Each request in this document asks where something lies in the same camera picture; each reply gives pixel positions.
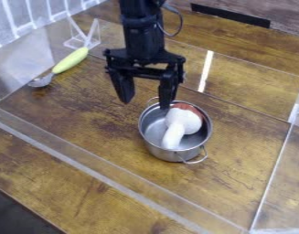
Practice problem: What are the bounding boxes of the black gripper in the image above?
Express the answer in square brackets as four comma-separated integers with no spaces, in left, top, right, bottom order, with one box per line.
[104,17,186,110]

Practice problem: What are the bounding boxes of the silver metal pot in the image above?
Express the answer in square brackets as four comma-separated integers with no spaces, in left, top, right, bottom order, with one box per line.
[138,101,213,165]

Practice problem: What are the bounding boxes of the white red toy mushroom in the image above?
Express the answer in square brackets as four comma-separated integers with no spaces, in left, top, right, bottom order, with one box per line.
[162,102,203,149]

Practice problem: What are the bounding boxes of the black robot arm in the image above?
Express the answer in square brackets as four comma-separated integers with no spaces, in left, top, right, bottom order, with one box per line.
[103,0,186,110]

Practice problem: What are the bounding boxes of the clear acrylic stand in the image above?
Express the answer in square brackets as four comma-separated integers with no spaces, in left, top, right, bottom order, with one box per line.
[64,17,102,49]

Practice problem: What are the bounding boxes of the black strip on table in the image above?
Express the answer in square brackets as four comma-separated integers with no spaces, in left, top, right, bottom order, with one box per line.
[191,3,271,28]

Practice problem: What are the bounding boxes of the green handled metal spoon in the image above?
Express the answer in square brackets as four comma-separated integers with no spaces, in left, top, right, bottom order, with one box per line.
[28,47,90,88]

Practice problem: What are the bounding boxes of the black cable loop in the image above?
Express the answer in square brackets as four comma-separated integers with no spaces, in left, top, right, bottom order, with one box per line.
[155,2,185,38]

